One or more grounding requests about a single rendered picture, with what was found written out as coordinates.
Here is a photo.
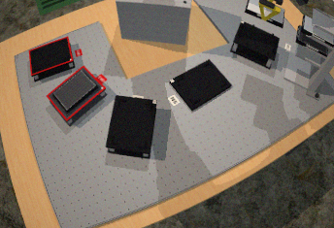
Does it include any grey slotted shelf rack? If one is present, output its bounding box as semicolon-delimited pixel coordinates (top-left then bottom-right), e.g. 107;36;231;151
284;8;334;92

